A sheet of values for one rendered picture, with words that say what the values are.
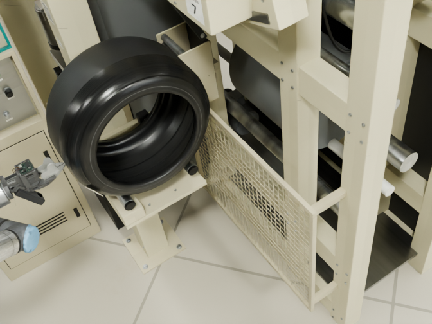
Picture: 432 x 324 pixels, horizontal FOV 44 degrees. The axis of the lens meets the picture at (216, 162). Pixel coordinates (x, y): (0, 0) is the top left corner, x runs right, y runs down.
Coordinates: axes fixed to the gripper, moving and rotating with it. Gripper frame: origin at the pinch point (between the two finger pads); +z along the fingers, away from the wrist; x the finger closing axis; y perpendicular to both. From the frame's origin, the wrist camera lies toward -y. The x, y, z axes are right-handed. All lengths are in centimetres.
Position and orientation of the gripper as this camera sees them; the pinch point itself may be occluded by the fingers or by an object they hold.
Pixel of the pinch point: (62, 166)
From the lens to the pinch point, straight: 193.8
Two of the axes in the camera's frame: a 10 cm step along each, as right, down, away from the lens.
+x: -5.4, -5.8, 6.2
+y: -1.2, -6.7, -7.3
